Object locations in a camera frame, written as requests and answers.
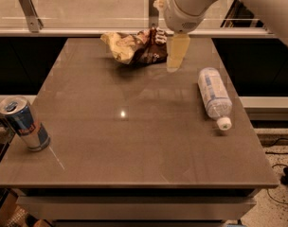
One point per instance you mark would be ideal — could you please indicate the middle metal railing bracket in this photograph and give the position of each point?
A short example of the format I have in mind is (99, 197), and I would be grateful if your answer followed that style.
(153, 13)

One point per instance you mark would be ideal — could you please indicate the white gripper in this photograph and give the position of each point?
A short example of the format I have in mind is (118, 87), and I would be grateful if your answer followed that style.
(176, 20)

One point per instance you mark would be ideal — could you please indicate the blue silver redbull can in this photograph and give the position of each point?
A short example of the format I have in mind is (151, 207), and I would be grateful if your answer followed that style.
(24, 121)

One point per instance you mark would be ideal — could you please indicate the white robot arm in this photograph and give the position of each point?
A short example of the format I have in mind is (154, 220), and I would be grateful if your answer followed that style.
(273, 13)

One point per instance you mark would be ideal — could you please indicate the brown chip bag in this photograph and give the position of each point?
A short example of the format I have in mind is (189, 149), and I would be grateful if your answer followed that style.
(147, 46)

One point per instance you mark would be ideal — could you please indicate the metal railing bracket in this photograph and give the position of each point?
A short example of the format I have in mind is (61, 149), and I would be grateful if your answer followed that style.
(153, 13)
(34, 23)

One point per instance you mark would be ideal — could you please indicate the clear plastic water bottle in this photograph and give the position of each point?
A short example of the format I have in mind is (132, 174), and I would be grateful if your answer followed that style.
(216, 100)

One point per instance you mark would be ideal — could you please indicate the left metal railing bracket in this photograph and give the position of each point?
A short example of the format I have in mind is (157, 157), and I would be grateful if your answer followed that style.
(34, 23)

